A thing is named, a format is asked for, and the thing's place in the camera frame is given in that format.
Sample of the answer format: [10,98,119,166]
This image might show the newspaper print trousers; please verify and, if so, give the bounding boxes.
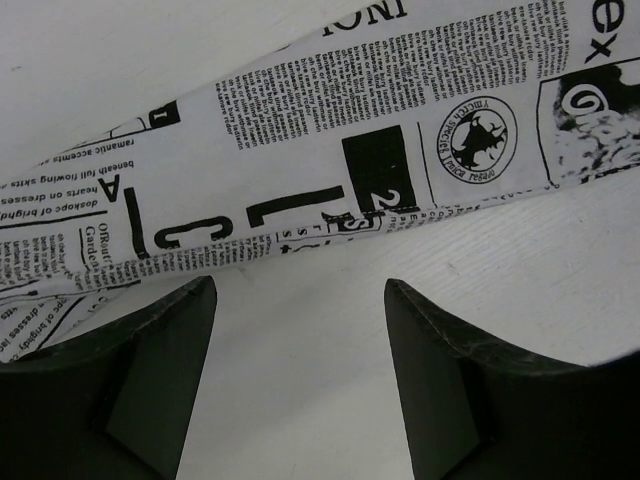
[1,1,639,362]

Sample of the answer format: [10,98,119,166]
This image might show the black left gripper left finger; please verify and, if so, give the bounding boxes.
[1,277,217,479]

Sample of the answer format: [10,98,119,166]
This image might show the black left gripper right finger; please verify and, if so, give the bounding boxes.
[384,279,639,479]

